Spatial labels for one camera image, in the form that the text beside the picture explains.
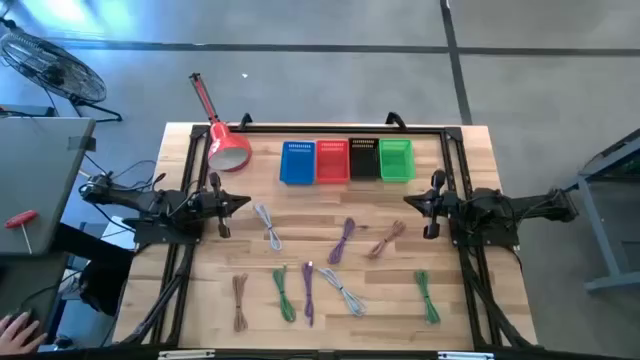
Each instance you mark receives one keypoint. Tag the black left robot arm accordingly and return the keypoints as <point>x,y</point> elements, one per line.
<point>140,200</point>

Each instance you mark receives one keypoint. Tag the white box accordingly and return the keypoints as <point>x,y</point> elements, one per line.
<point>116,235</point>

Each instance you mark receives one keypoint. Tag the grey tape strip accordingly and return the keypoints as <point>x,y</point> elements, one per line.
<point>81,143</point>

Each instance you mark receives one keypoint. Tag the grey metal table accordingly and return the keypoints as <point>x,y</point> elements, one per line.
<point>597,225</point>

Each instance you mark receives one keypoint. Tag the black computer mouse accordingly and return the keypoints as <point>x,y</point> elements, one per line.
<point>27,313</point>

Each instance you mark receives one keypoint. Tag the red desk lamp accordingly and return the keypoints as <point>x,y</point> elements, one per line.
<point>227,145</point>

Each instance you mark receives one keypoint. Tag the red plastic basket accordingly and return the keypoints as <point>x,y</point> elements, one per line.
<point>332,165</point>

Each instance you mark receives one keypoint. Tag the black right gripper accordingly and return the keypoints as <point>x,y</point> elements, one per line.
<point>440,205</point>

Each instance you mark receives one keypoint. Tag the dark grey desk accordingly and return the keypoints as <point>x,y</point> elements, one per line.
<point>25,280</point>

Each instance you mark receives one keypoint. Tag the black floor fan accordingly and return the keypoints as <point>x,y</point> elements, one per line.
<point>50,67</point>

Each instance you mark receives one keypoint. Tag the black plastic basket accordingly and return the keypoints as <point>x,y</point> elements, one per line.
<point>364,162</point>

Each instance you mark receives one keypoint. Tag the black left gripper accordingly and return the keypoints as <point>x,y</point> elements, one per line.
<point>215,205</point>

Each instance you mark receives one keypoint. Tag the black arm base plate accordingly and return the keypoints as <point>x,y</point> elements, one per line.
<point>500,241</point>
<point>150,234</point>

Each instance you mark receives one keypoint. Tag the black aluminium table frame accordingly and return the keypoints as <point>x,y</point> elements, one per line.
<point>350,130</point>

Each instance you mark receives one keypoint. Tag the person's hand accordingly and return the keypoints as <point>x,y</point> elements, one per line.
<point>17,335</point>

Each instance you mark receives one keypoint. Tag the blue plastic basket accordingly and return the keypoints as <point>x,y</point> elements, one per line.
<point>297,165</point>

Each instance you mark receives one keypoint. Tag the silver metal hinge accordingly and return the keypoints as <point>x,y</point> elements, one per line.
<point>465,356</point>
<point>185,355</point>

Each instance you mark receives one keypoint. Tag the black office chair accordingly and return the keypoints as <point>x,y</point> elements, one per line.
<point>100,285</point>

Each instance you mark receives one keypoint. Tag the green plastic basket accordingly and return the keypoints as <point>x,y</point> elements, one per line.
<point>396,162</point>

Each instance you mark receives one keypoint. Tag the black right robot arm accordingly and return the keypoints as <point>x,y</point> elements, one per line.
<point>525,205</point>

